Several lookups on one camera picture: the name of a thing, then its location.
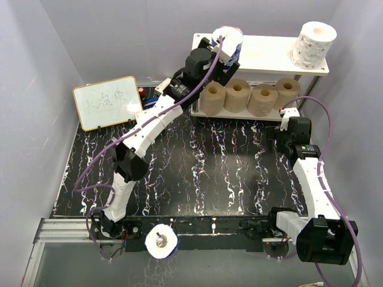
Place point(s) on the white green cardboard box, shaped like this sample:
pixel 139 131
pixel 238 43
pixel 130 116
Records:
pixel 160 88

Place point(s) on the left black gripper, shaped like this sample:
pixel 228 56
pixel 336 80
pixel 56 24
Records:
pixel 223 77

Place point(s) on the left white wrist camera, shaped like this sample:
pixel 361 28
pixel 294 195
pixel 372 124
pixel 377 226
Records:
pixel 231 45

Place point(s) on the aluminium front rail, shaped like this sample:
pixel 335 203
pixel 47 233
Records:
pixel 249 233

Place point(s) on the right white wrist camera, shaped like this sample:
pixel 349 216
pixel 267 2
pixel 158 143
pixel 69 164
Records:
pixel 285 114

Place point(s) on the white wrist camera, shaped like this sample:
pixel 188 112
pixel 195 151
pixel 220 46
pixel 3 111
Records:
pixel 231 45
pixel 285 114

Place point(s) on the blue roll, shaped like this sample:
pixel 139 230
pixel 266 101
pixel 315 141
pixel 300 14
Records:
pixel 162 241
pixel 215 40

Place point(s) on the blue stapler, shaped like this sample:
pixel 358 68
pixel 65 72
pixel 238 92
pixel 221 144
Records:
pixel 149 103

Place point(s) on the brown roll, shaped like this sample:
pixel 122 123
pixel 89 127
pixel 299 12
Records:
pixel 212 97
pixel 288 89
pixel 237 94
pixel 262 100

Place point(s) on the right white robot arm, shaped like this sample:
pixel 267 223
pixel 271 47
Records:
pixel 321 237

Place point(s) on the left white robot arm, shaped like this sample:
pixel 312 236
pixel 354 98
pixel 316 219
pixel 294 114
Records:
pixel 128 152

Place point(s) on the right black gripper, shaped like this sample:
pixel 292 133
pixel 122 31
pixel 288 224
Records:
pixel 274 133

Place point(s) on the small framed whiteboard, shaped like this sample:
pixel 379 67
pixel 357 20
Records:
pixel 107 103

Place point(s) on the white red-dotted roll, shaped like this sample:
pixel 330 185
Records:
pixel 312 44

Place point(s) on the small red cap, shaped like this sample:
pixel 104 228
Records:
pixel 141 91

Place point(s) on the white two-tier shelf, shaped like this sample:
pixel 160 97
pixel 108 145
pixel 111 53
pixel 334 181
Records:
pixel 263 55

